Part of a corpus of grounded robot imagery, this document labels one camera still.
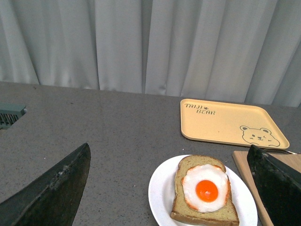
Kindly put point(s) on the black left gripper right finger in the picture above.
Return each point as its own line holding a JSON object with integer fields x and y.
{"x": 278, "y": 185}

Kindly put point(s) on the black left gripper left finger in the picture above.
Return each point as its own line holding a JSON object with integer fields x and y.
{"x": 53, "y": 198}

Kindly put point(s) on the white round plate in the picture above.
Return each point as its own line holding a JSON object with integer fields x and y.
{"x": 161, "y": 195}

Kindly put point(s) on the bamboo cutting board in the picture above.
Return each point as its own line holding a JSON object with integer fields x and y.
{"x": 240, "y": 158}

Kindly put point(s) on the fried egg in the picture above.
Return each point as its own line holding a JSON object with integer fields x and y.
{"x": 206, "y": 188}

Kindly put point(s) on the bottom bread slice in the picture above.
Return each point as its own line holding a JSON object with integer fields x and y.
{"x": 226, "y": 216}

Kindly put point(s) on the yellow bear tray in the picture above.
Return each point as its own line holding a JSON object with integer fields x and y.
{"x": 227, "y": 123}

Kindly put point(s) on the green plastic basket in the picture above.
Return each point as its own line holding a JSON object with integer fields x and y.
{"x": 10, "y": 113}

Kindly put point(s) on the grey curtain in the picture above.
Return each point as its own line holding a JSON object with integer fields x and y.
{"x": 230, "y": 50}

